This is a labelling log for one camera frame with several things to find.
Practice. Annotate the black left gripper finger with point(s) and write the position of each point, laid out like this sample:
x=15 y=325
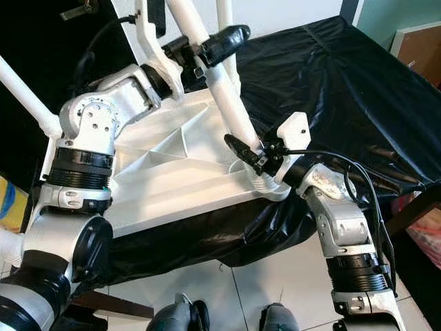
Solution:
x=227 y=43

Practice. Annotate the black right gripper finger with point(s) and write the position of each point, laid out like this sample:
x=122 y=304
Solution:
x=244 y=153

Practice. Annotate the white plastic table top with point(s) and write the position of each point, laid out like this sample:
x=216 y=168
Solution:
x=193 y=186

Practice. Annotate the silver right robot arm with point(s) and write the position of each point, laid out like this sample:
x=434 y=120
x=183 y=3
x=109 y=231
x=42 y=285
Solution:
x=344 y=221

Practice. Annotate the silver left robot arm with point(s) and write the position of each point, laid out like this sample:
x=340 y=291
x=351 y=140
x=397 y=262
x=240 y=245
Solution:
x=89 y=124

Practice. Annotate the black plastic cover sheet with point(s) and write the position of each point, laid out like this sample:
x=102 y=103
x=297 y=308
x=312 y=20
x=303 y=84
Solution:
x=331 y=76

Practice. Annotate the yellow plastic container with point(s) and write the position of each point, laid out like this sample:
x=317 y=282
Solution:
x=14 y=207

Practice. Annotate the dark wooden table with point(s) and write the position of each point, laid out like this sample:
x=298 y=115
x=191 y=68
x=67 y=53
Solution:
x=410 y=215

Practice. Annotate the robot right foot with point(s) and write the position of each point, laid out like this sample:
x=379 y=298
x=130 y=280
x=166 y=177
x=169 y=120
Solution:
x=279 y=318

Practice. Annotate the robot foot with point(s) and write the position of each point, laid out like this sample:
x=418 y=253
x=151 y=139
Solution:
x=279 y=318
x=178 y=316

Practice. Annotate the red plastic bag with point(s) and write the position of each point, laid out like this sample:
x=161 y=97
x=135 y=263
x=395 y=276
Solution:
x=424 y=234

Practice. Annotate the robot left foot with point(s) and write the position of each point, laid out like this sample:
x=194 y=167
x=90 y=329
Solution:
x=178 y=316

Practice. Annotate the brown wooden cabinet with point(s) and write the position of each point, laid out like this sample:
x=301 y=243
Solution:
x=420 y=52

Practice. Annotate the brown wooden table foot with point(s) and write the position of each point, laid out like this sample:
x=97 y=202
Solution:
x=114 y=305

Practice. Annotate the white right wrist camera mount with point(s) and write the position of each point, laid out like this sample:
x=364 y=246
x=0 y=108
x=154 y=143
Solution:
x=295 y=131

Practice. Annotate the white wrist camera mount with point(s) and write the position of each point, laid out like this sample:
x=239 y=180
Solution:
x=295 y=131
x=151 y=48

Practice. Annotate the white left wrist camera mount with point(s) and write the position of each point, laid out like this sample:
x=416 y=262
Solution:
x=151 y=48

